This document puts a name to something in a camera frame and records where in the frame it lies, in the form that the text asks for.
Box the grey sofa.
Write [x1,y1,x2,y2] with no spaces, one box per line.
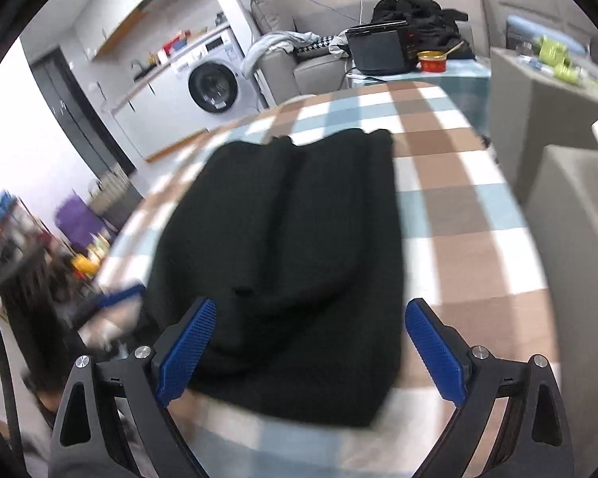
[242,0,351,105]

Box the shoe rack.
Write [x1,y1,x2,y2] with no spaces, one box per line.
[0,191,50,313]

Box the grey blanket on sofa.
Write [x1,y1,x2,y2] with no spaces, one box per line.
[240,30,351,78]

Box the white counter cabinet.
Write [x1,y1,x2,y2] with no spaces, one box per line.
[106,24,231,161]

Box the dark door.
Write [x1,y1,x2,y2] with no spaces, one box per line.
[30,47,136,177]

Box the white front-load washing machine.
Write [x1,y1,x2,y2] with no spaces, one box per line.
[171,26,264,131]

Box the black clothes pile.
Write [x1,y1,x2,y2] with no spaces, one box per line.
[370,0,475,59]

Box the black cable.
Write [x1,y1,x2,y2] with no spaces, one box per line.
[0,282,29,468]

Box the grey bedside cabinet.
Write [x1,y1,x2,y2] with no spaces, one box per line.
[488,47,598,203]

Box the red bowl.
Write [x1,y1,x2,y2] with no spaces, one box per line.
[418,51,447,73]

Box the purple bag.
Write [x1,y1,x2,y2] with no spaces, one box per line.
[55,193,108,255]

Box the black knit sweater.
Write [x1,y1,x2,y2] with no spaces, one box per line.
[136,128,404,427]

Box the yellow plush toy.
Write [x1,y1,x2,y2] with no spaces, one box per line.
[71,254,100,277]

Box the woven laundry basket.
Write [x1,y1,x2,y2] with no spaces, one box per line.
[87,164,143,231]

